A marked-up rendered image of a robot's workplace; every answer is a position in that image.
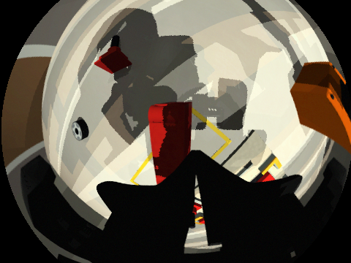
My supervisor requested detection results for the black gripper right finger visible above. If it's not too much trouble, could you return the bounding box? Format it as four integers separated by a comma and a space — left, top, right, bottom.
196, 150, 303, 246

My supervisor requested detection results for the black toy tyre with white hub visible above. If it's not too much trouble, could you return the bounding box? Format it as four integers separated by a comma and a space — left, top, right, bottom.
71, 120, 88, 141

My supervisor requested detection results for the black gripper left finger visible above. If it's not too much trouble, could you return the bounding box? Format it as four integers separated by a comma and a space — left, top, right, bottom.
97, 150, 197, 245

